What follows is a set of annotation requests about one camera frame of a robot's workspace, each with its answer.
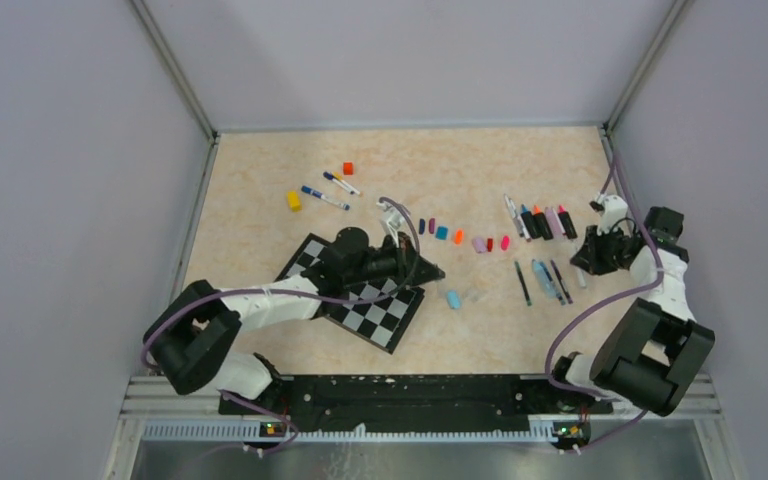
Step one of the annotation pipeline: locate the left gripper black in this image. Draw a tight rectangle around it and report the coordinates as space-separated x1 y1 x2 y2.
345 231 443 289

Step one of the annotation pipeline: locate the light blue highlighter cap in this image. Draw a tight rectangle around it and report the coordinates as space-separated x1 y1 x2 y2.
445 290 462 310

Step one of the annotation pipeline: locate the black highlighter pink cap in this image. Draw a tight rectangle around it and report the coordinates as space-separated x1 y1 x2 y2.
557 205 578 240

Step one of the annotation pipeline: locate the thin dark pen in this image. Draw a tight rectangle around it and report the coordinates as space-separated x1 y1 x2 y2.
550 259 574 305

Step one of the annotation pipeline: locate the pale purple highlighter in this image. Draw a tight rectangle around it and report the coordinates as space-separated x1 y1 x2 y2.
545 207 565 239

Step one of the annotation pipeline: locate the pale purple highlighter cap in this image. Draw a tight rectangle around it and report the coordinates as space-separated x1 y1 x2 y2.
472 237 490 253

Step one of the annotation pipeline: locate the black white chessboard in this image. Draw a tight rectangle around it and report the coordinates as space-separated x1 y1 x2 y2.
276 233 426 354

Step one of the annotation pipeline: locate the light blue eraser bar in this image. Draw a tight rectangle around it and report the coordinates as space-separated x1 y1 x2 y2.
531 259 556 298

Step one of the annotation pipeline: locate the black highlighter orange cap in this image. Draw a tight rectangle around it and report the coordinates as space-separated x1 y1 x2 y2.
532 205 554 240

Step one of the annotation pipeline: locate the black highlighter blue tip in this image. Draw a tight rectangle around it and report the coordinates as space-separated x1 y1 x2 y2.
520 204 542 239

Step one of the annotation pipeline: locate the white marker magenta end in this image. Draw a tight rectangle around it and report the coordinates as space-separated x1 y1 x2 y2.
518 218 532 242

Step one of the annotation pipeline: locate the black gel pen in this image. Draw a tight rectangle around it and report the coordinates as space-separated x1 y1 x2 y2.
514 260 533 307

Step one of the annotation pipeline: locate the white marker blue band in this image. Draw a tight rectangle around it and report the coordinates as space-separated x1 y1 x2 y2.
301 185 350 211

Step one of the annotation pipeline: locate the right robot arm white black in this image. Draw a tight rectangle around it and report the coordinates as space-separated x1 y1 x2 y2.
546 207 716 417

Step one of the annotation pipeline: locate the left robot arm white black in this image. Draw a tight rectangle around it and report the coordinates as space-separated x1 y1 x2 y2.
141 227 445 414

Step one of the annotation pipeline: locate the yellow block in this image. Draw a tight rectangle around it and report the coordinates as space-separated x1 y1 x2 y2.
286 191 303 212

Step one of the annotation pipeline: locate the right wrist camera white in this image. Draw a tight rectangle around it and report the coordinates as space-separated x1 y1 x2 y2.
589 193 629 235

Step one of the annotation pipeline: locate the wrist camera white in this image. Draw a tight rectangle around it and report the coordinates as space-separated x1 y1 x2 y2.
589 193 629 235
376 198 414 246

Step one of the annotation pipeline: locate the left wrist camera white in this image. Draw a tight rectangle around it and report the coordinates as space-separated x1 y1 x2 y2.
376 198 414 246

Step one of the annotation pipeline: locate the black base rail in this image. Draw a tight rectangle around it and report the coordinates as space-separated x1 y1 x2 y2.
255 374 614 433

